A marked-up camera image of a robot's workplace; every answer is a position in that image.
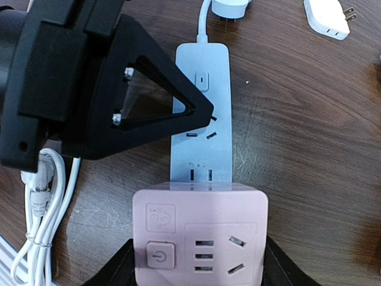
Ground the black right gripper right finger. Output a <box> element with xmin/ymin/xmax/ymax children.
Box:
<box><xmin>263</xmin><ymin>237</ymin><xmax>321</xmax><ymax>286</ymax></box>

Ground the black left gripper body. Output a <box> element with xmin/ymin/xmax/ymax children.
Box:
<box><xmin>1</xmin><ymin>1</ymin><xmax>119</xmax><ymax>172</ymax></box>

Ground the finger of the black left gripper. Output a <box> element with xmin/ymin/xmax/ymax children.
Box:
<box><xmin>90</xmin><ymin>14</ymin><xmax>214</xmax><ymax>119</ymax></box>
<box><xmin>61</xmin><ymin>105</ymin><xmax>214</xmax><ymax>160</ymax></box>

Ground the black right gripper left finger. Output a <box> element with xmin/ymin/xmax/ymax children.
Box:
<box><xmin>82</xmin><ymin>239</ymin><xmax>136</xmax><ymax>286</ymax></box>

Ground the pink cube socket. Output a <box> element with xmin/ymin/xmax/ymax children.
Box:
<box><xmin>133</xmin><ymin>182</ymin><xmax>268</xmax><ymax>285</ymax></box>

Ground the blue-grey power strip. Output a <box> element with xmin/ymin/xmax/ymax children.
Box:
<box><xmin>169</xmin><ymin>42</ymin><xmax>233</xmax><ymax>191</ymax></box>

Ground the white square adapter plug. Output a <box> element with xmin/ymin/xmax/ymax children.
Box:
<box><xmin>303</xmin><ymin>0</ymin><xmax>357</xmax><ymax>41</ymax></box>

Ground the blue-grey strip cable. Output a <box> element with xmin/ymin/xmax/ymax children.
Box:
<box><xmin>196</xmin><ymin>0</ymin><xmax>253</xmax><ymax>45</ymax></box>

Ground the white strip cable with plug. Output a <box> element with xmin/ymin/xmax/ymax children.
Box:
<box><xmin>11</xmin><ymin>148</ymin><xmax>82</xmax><ymax>286</ymax></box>

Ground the aluminium front rail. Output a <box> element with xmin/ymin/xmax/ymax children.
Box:
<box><xmin>0</xmin><ymin>237</ymin><xmax>30</xmax><ymax>286</ymax></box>

